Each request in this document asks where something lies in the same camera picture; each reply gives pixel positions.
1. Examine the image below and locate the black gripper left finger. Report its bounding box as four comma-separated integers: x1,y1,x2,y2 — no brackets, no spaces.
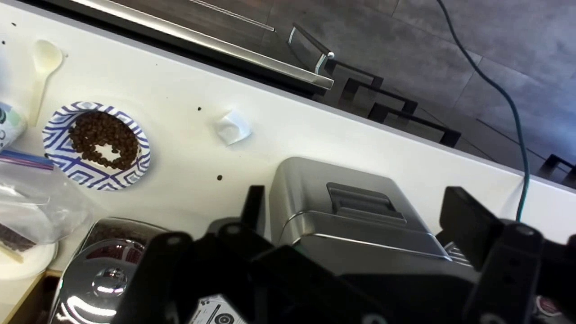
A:
114,184,276,324

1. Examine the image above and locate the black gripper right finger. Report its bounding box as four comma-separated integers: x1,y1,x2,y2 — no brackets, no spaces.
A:
440,186,546,324

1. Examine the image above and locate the small white pod container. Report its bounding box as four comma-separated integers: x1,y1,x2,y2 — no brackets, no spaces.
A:
213,108,255,148

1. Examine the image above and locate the glass coffee bean jar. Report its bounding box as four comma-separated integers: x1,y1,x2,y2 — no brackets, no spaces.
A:
51,216,172,324

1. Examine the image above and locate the clear zip bag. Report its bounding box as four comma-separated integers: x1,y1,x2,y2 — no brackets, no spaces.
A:
0,150,94,249

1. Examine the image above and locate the coffee grounds pile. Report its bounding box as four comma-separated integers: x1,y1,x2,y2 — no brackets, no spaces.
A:
67,110,143,171

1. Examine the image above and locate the small blue patterned plate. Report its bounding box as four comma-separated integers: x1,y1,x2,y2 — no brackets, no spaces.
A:
42,99,154,193

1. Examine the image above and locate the patterned paper cup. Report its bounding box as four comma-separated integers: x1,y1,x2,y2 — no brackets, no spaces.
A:
0,97,30,151

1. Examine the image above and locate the white plastic spoon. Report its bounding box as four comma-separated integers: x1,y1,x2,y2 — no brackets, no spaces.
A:
26,38,69,132

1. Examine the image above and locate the teal power cable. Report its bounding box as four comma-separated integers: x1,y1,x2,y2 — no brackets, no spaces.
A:
436,0,535,225

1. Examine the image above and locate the dishwasher with silver handle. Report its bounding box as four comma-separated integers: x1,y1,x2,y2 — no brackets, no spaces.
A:
35,0,339,94

